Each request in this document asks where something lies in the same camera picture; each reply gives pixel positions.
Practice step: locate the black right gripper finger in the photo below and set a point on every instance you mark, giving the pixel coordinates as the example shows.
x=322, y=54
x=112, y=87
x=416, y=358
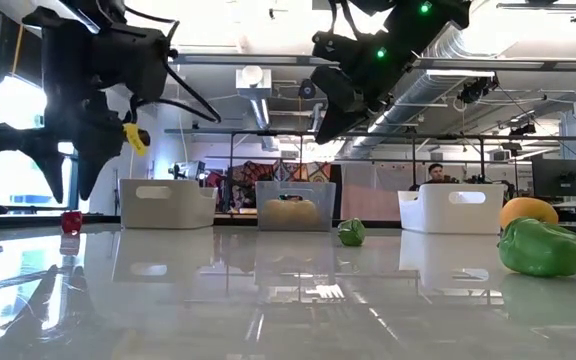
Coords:
x=327, y=127
x=348, y=122

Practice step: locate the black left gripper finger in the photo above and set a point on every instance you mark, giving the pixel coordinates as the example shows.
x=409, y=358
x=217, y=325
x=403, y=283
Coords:
x=55, y=170
x=90, y=165

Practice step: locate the small red bell pepper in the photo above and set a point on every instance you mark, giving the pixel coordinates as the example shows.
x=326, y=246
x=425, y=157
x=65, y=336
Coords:
x=71, y=221

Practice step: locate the small green bell pepper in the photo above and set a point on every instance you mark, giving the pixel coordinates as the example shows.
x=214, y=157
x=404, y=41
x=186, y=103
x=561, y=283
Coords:
x=352, y=232
x=543, y=247

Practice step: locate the orange-yellow lemon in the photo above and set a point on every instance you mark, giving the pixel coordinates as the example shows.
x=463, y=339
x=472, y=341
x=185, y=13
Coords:
x=528, y=210

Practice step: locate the yellow gripper tag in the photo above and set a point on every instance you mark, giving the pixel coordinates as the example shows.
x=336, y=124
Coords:
x=135, y=139

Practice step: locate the grey translucent plastic basket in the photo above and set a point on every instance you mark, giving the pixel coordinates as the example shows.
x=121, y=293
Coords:
x=295, y=190

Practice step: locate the large dark-framed window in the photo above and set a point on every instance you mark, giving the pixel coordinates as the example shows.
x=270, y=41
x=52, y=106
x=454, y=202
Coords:
x=18, y=105

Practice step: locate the pale partition panel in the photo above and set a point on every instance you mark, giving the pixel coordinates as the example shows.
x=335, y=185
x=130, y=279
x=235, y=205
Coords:
x=368, y=195

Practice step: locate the white round column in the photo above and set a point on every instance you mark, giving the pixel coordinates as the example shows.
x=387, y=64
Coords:
x=173, y=155

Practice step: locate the white ceiling dome device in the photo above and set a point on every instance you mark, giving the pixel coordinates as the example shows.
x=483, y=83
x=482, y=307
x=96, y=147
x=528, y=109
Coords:
x=253, y=76

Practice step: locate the beige plastic basket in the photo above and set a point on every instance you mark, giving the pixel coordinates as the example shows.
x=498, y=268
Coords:
x=168, y=205

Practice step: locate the black background equipment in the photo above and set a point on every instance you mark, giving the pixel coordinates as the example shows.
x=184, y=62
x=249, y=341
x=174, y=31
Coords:
x=183, y=171

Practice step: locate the person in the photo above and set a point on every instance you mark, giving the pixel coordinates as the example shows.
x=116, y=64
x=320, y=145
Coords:
x=436, y=172

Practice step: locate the white ceiling light strip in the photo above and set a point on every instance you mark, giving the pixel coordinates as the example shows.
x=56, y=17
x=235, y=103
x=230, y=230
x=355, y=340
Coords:
x=460, y=73

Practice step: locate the white plastic basket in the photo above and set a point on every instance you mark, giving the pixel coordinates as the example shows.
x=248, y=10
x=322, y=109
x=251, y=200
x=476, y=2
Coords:
x=448, y=215

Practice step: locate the black ceiling spotlight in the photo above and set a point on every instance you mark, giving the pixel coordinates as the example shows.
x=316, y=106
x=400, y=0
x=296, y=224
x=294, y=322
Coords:
x=523, y=129

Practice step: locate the black background monitor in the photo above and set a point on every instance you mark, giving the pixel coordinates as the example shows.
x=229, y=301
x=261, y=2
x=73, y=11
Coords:
x=560, y=177

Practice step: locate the black ceiling camera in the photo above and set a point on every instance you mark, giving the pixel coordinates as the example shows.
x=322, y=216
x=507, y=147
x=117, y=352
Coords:
x=307, y=89

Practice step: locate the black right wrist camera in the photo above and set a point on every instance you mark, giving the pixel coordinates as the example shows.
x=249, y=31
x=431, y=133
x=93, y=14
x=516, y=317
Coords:
x=333, y=45

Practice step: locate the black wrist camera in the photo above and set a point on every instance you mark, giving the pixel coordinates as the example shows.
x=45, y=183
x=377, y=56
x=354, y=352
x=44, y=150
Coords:
x=130, y=62
x=333, y=45

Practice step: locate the black aluminium table frame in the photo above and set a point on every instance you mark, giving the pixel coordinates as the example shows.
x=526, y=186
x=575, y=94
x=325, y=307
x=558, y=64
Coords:
x=28, y=220

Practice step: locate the black metal rack frame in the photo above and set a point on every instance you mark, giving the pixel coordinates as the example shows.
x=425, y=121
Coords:
x=268, y=132

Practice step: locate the colourful wall tapestry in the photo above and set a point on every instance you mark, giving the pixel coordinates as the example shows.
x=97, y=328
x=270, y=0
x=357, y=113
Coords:
x=288, y=172

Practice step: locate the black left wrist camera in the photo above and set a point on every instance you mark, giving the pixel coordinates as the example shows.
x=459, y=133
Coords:
x=130, y=62

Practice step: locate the silver ceiling duct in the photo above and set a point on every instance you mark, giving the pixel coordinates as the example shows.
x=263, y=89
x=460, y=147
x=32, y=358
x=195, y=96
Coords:
x=418, y=95

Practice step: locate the grey overhead frame bar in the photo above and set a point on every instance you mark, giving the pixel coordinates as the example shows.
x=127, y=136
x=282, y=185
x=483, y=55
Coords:
x=248, y=60

